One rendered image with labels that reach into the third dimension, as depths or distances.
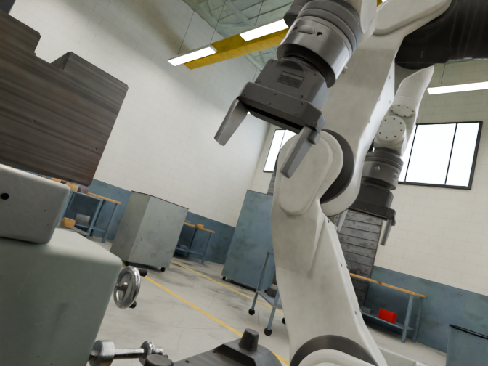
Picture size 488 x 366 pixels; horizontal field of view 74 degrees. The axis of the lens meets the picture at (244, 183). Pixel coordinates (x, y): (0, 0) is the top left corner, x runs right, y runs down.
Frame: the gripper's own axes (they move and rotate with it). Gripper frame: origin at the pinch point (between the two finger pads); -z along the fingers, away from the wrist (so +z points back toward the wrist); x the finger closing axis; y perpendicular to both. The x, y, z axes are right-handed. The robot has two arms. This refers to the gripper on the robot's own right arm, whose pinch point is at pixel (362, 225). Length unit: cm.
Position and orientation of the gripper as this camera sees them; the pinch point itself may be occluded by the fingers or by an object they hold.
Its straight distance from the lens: 83.6
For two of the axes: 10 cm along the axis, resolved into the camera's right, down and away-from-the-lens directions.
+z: 3.6, -9.2, 1.3
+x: -8.0, -2.3, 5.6
